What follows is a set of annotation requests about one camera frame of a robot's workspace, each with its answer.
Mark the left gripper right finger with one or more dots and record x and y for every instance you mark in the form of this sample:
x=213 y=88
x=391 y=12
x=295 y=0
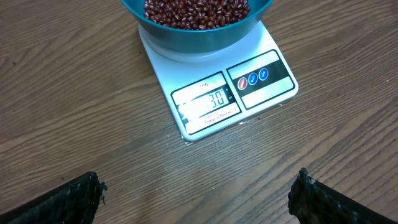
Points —
x=313 y=202

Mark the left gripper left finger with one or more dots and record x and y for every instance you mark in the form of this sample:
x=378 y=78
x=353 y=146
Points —
x=75 y=202

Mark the red adzuki beans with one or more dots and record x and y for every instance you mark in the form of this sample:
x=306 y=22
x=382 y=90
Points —
x=196 y=14

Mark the white digital kitchen scale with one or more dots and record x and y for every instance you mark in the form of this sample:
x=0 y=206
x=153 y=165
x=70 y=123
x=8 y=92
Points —
x=211 y=91

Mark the teal blue bowl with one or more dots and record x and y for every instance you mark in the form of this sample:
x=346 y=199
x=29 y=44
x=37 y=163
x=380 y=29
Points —
x=198 y=41

